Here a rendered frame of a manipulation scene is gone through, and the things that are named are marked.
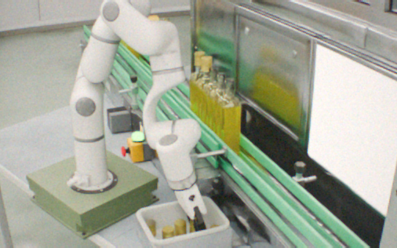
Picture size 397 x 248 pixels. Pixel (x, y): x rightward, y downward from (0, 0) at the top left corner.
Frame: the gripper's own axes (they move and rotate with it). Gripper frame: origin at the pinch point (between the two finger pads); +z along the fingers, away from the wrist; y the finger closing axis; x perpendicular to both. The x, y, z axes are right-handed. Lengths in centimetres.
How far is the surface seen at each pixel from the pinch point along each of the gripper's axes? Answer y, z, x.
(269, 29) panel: 18, -38, -43
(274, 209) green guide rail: -18.3, -7.9, -16.2
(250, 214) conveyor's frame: -9.6, -2.3, -12.7
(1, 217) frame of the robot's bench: 91, 28, 65
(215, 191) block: 9.0, -0.1, -10.4
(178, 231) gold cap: -0.4, -0.6, 5.7
